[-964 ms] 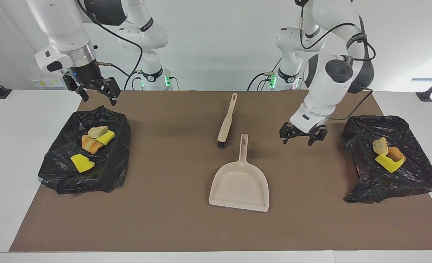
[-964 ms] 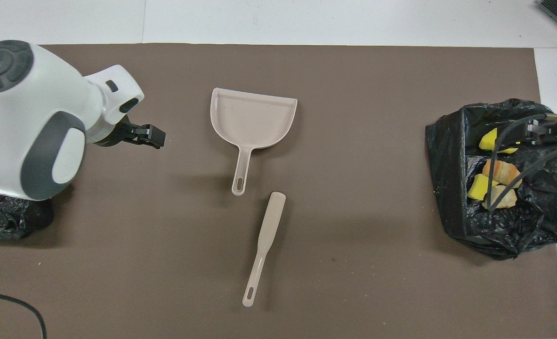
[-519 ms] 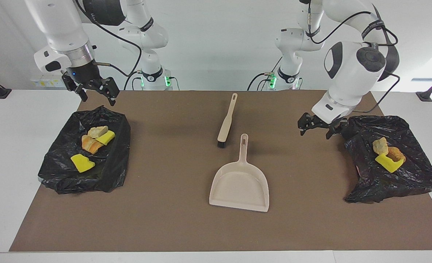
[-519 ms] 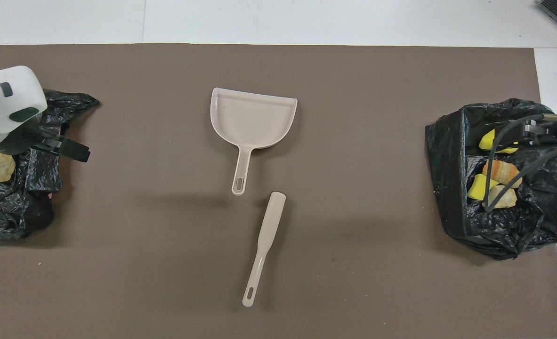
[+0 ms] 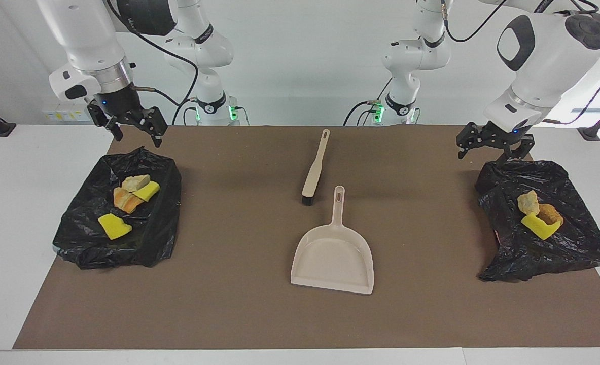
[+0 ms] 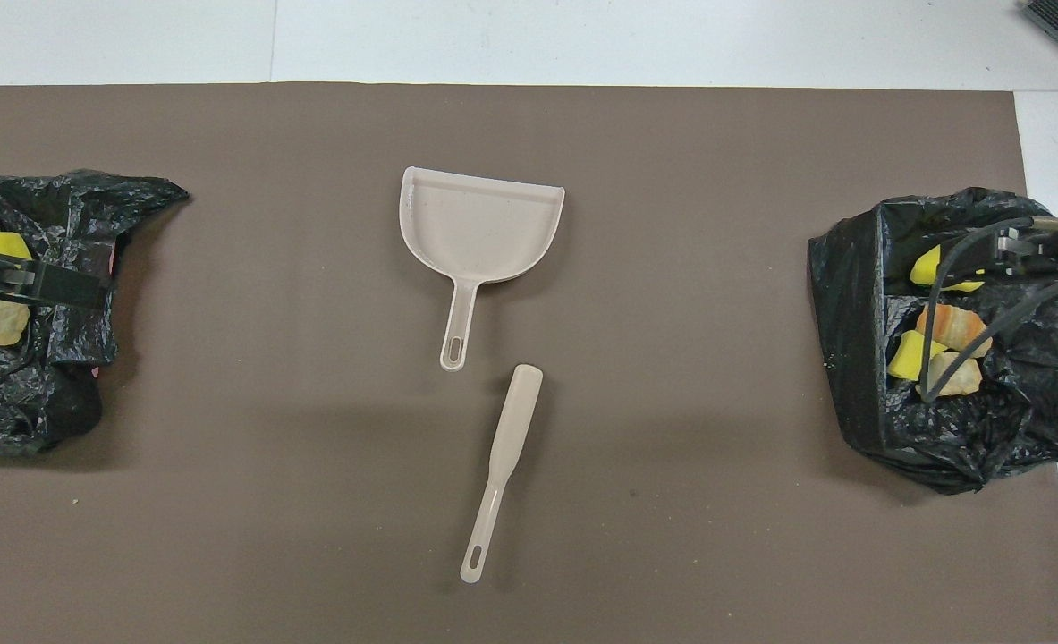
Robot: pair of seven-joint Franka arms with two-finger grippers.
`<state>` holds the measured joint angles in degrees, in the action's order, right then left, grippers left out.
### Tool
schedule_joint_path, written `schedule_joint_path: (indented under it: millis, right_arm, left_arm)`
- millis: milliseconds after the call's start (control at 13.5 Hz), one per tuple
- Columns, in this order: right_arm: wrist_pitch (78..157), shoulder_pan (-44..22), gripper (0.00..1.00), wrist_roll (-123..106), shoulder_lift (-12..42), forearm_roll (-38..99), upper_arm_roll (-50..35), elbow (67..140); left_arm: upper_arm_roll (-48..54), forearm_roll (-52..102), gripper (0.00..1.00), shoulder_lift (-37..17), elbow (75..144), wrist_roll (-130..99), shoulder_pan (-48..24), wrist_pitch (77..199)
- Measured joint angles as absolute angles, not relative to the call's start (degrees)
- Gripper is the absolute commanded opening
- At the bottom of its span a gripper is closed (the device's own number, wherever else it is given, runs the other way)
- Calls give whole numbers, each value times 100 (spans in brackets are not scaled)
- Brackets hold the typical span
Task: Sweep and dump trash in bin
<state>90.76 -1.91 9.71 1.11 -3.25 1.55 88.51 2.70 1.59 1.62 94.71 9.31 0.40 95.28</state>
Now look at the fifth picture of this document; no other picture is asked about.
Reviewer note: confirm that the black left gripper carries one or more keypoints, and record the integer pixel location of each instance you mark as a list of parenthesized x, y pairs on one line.
[(500, 134)]

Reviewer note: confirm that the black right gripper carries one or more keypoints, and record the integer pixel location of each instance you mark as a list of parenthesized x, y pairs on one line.
[(122, 107)]

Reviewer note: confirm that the pale bread chunk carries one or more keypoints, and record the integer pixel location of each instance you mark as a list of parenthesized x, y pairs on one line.
[(528, 203), (135, 183)]

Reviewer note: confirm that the green and yellow sponge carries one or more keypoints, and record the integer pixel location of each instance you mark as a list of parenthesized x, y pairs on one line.
[(147, 191)]

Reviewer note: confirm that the orange crust bread chunk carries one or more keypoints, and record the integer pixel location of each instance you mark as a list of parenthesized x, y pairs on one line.
[(126, 200)]

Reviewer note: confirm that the brown bread chunk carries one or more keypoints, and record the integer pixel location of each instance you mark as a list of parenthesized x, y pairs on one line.
[(551, 213)]

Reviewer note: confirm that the notched yellow sponge piece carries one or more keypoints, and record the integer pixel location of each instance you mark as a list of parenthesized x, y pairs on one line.
[(113, 226)]

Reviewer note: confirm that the beige hand brush black bristles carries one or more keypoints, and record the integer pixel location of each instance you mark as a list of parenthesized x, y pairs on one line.
[(316, 170)]

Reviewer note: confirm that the beige plastic dustpan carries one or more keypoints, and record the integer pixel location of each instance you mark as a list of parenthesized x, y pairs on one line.
[(332, 258)]

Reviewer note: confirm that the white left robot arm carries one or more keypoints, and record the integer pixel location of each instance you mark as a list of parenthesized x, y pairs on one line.
[(543, 66)]

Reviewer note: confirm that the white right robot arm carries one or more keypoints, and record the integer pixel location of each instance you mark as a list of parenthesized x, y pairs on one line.
[(92, 40)]

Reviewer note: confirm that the boxy black bag lined bin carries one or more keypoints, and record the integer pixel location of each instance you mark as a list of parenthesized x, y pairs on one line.
[(147, 238)]

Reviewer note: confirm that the crumpled black bag lined bin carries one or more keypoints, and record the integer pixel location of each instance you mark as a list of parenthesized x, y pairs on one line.
[(573, 253)]

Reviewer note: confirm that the brown table mat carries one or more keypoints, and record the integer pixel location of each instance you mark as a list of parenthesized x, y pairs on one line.
[(228, 304)]

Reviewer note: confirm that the white wall socket box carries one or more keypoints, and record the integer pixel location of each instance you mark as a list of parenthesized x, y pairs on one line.
[(69, 109)]

